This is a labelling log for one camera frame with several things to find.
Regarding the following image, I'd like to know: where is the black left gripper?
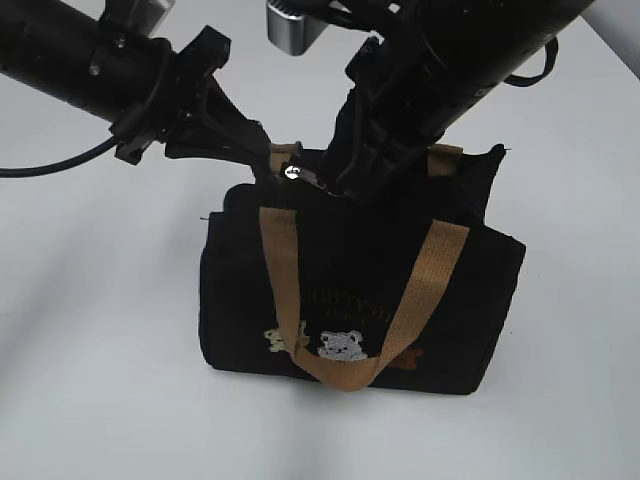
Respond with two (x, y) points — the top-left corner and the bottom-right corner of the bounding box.
(110, 26), (271, 179)

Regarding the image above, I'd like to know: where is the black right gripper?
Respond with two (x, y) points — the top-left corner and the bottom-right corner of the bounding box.
(319, 37), (451, 206)

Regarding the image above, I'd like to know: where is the silver zipper pull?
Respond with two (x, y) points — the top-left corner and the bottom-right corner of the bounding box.
(282, 163), (327, 191)

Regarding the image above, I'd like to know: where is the black canvas tote bag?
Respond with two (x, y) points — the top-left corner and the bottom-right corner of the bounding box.
(198, 144), (526, 395)

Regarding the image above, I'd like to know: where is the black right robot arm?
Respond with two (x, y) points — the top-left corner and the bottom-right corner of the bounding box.
(319, 1), (590, 203)

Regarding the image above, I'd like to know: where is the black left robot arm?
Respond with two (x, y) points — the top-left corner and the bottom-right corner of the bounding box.
(1, 1), (271, 179)

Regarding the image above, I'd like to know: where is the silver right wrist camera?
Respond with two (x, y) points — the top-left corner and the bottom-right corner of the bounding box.
(265, 0), (328, 57)

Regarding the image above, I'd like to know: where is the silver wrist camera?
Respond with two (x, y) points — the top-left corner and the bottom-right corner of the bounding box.
(128, 0), (176, 38)
(265, 0), (328, 57)

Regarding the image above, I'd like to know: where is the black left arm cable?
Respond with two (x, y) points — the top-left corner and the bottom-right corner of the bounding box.
(0, 133), (121, 179)

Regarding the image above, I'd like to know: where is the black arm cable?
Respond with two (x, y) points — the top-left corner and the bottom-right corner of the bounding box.
(504, 35), (560, 87)
(0, 133), (121, 179)

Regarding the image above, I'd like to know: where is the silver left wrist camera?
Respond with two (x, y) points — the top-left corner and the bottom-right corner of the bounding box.
(128, 0), (176, 38)

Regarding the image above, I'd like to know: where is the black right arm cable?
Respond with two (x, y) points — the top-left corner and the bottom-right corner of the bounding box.
(504, 35), (560, 87)

